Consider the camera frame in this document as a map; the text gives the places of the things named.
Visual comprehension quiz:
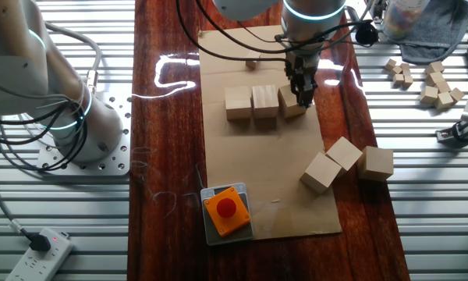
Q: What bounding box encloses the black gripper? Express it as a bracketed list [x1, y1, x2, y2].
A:
[284, 51, 320, 109]

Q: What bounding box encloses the large wooden cube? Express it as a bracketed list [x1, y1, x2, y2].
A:
[277, 84, 307, 119]
[299, 151, 343, 195]
[357, 145, 395, 183]
[324, 136, 363, 173]
[251, 84, 280, 119]
[225, 86, 253, 121]

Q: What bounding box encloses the jar with colourful contents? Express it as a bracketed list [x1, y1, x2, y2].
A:
[381, 0, 430, 41]

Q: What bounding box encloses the brown cardboard sheet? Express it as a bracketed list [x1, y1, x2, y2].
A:
[197, 25, 343, 241]

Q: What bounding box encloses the orange emergency stop button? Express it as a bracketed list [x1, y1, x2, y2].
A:
[203, 186, 252, 238]

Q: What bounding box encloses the reddish wood grain board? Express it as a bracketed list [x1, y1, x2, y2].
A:
[126, 0, 411, 281]

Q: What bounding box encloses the silver robot mounting plate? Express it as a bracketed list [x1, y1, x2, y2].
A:
[34, 83, 133, 177]

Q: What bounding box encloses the black power plug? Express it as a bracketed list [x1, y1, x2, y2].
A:
[28, 233, 52, 253]

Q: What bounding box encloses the white power strip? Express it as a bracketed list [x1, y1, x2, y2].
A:
[5, 227, 76, 281]

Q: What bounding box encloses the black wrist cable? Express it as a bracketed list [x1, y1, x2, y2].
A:
[174, 0, 375, 63]

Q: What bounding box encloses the metal camera stand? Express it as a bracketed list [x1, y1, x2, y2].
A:
[435, 116, 468, 148]

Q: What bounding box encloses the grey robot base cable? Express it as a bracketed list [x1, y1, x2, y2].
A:
[42, 21, 103, 95]

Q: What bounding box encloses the black cable bundle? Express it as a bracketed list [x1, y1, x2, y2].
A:
[0, 91, 90, 175]

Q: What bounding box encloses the grey power cord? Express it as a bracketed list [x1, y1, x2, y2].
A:
[0, 128, 34, 239]

